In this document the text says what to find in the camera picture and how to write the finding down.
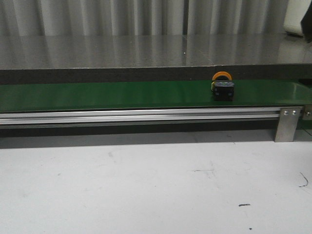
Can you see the steel conveyor support bracket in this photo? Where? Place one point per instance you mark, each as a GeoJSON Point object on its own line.
{"type": "Point", "coordinates": [287, 124]}

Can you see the green conveyor belt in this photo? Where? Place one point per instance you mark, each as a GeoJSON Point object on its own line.
{"type": "Point", "coordinates": [147, 94]}

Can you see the orange push button switch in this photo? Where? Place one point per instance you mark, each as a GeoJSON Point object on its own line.
{"type": "Point", "coordinates": [222, 86]}

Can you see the grey pleated curtain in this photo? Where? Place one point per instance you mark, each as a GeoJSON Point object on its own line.
{"type": "Point", "coordinates": [140, 17]}

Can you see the steel end bracket with bolt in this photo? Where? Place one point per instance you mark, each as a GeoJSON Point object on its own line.
{"type": "Point", "coordinates": [307, 112]}

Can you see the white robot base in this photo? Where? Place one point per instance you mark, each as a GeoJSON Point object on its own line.
{"type": "Point", "coordinates": [296, 10]}

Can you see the dark raised platform slab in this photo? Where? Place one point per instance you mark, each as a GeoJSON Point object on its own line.
{"type": "Point", "coordinates": [81, 59]}

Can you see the aluminium conveyor side rail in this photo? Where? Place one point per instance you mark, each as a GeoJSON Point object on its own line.
{"type": "Point", "coordinates": [137, 115]}

